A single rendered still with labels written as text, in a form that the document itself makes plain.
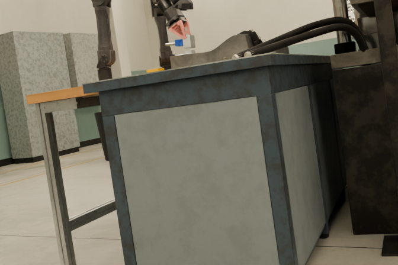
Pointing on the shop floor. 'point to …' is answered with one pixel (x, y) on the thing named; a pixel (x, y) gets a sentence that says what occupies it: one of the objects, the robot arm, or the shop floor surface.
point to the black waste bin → (102, 133)
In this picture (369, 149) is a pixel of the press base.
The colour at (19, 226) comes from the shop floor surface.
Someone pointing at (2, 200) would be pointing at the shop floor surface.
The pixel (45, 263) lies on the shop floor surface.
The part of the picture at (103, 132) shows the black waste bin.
